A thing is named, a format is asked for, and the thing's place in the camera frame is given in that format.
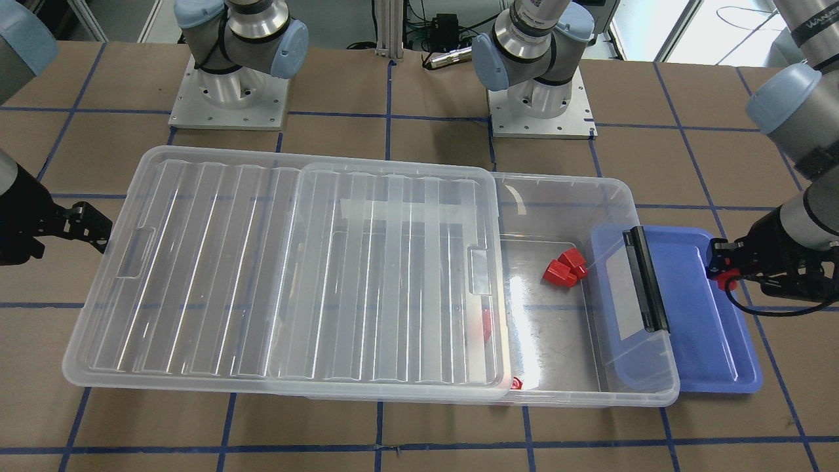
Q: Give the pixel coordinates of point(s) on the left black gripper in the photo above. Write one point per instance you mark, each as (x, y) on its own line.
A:
(772, 249)

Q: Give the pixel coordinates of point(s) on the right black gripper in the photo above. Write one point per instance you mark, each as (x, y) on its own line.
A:
(19, 211)

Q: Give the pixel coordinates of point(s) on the clear plastic box lid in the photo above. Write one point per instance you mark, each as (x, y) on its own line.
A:
(188, 291)

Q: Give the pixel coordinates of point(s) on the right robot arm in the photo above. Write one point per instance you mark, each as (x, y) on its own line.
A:
(225, 37)

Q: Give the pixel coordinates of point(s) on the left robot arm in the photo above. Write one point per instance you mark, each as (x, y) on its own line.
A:
(540, 43)

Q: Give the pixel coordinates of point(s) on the blue plastic tray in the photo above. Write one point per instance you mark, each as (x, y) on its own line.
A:
(706, 347)

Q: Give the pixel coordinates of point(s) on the clear plastic storage box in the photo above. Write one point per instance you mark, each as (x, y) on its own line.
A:
(577, 288)

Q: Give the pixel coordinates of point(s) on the black box latch handle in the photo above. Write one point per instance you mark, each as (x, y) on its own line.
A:
(645, 281)

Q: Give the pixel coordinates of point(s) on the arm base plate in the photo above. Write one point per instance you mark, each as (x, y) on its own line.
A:
(536, 110)
(242, 100)

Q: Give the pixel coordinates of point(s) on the aluminium frame post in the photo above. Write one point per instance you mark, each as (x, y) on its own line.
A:
(389, 17)

